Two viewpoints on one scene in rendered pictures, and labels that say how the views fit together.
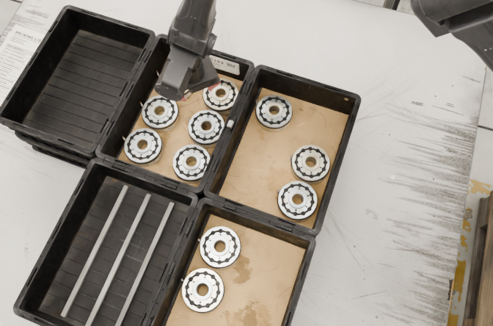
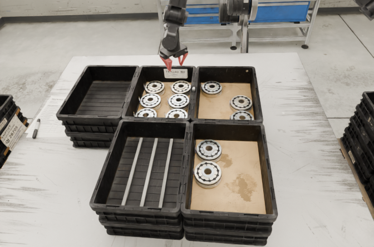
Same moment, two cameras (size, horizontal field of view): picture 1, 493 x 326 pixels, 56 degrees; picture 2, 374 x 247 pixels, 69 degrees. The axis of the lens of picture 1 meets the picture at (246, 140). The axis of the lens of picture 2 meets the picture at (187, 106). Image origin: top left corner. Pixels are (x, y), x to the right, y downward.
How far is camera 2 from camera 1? 0.63 m
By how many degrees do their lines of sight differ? 26
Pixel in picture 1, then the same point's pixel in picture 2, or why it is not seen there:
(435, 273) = (330, 148)
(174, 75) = (172, 30)
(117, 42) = (116, 82)
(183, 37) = (173, 10)
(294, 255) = (252, 146)
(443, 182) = (309, 109)
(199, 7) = not seen: outside the picture
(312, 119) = (232, 88)
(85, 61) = (100, 92)
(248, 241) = (223, 146)
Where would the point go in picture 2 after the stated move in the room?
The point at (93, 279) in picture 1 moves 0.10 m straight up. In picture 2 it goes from (134, 189) to (129, 174)
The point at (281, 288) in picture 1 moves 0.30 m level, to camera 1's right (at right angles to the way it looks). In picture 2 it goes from (252, 163) to (316, 142)
